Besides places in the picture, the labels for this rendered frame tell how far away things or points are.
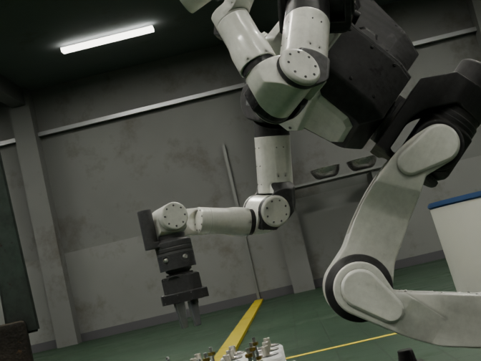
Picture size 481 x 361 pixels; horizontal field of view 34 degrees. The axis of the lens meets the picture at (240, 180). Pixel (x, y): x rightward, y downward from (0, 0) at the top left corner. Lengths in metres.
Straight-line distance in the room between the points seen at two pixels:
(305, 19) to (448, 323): 0.70
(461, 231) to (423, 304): 3.27
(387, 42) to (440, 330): 0.63
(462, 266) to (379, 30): 3.35
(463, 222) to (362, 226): 3.25
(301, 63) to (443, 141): 0.45
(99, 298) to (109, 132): 2.43
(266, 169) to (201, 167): 9.47
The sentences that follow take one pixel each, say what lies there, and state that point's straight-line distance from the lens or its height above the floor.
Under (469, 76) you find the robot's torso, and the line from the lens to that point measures 1.78.
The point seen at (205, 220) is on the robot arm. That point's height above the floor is 0.65.
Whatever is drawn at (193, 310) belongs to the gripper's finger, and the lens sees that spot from 1.85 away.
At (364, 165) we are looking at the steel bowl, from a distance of 10.74.
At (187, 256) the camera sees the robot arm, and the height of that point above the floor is 0.58.
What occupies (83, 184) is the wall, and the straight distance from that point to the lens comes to 11.69.
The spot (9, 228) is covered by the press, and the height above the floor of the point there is 1.16.
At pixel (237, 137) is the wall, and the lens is 11.41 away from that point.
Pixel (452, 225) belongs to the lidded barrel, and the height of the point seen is 0.48.
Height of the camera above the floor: 0.53
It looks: 6 degrees up
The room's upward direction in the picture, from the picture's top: 13 degrees counter-clockwise
